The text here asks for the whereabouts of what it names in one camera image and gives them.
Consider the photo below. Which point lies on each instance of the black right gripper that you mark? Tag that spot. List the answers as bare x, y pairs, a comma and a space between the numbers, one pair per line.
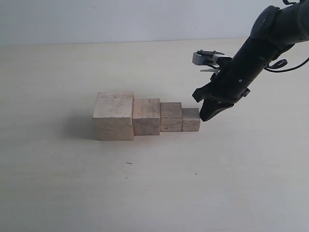
222, 92

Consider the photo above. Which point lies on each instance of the smallest wooden cube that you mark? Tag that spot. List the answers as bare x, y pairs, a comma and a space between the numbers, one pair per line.
191, 119

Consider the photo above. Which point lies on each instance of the second largest wooden cube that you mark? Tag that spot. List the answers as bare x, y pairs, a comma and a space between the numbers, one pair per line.
146, 117

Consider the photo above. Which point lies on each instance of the large wooden cube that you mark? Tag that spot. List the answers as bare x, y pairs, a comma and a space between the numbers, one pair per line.
112, 116

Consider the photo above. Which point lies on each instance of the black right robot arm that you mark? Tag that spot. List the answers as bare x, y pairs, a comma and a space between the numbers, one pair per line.
274, 32

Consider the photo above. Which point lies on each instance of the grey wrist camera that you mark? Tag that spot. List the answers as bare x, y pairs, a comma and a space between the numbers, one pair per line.
207, 58

